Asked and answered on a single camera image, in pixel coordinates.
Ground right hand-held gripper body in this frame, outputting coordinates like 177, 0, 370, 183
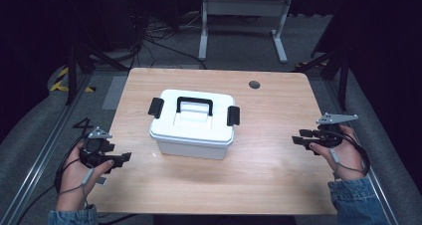
313, 112, 359, 150

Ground yellow black floor tape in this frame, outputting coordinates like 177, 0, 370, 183
49, 67, 98, 94

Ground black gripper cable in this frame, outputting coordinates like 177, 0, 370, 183
326, 128, 372, 178
14, 135, 90, 225

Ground person's right hand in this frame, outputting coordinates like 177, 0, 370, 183
308, 123, 368, 182

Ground white storage box lid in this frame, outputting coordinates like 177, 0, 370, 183
148, 89, 238, 148

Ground white metal desk frame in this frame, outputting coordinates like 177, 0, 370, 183
197, 0, 294, 65

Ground black tripod stand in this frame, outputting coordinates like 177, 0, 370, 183
64, 43, 129, 107
294, 48, 350, 113

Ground person's left hand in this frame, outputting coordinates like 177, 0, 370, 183
56, 141, 115, 204

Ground black box latch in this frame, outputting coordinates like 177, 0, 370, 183
147, 97, 165, 119
226, 106, 241, 127

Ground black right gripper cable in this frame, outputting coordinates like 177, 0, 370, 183
326, 128, 372, 178

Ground aluminium floor rail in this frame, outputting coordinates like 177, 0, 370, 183
0, 73, 95, 225
322, 78, 400, 225

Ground black lid handle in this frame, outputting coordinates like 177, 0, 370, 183
175, 96, 214, 117

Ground grey wrist strap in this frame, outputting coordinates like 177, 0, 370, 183
58, 167, 97, 208
328, 147, 366, 182

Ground white plastic storage box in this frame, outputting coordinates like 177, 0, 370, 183
154, 136, 234, 161

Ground black floor cables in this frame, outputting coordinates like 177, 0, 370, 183
131, 14, 208, 71

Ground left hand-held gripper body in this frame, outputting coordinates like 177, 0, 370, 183
79, 125, 116, 170

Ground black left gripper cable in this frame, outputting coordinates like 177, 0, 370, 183
14, 135, 90, 225

